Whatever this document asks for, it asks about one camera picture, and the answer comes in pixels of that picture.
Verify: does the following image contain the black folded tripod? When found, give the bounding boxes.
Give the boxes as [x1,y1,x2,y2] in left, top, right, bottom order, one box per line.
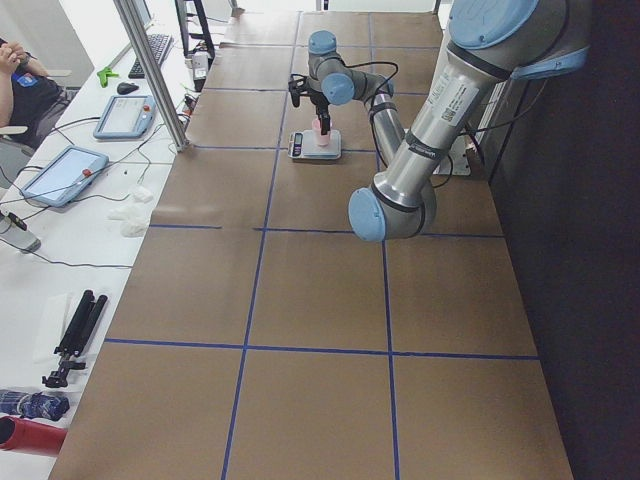
[42,290,108,388]

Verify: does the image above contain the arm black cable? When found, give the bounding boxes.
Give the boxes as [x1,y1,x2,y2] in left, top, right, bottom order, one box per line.
[344,60,400,101]

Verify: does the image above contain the black computer mouse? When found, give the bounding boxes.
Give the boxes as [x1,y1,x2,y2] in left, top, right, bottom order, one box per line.
[116,82,139,96]

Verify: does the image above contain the seated person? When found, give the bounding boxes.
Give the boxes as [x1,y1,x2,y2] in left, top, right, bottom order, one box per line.
[1,39,70,150]

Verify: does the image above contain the crumpled white tissue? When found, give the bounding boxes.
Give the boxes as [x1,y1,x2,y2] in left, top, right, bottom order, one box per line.
[107,185,154,238]

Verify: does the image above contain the near blue teach pendant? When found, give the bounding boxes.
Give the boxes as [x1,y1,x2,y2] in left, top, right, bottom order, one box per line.
[20,146,109,207]

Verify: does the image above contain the digital kitchen scale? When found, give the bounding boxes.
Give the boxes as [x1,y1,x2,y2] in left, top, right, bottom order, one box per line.
[287,129,342,161]

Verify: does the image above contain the red cylinder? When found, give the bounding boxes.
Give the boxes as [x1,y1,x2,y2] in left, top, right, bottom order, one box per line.
[1,416,67,457]

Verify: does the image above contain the far blue teach pendant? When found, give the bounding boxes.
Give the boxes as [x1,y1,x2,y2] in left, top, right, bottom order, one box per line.
[93,95,156,140]

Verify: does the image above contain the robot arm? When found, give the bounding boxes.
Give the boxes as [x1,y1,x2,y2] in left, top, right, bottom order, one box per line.
[303,1,592,242]

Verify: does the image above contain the green plastic clamp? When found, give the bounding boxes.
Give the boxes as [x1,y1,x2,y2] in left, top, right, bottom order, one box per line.
[96,67,119,88]

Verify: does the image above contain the pink paper cup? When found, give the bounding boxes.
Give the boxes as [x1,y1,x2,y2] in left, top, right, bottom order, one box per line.
[312,118,332,147]

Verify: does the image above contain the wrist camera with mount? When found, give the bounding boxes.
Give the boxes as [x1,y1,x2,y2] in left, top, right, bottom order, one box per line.
[288,73,309,108]

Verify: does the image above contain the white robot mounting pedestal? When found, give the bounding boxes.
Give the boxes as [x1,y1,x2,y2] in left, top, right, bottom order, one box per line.
[433,131,471,177]

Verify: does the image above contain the black keyboard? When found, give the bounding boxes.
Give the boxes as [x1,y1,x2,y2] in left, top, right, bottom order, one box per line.
[128,33,173,79]

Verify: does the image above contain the blue teach pendant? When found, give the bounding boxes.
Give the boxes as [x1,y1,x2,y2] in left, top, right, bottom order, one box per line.
[93,95,156,140]
[20,146,109,207]

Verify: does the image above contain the aluminium frame post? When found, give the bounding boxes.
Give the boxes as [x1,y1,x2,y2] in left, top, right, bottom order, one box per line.
[114,0,189,152]

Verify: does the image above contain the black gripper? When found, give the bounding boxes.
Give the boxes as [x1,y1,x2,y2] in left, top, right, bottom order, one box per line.
[309,89,331,135]

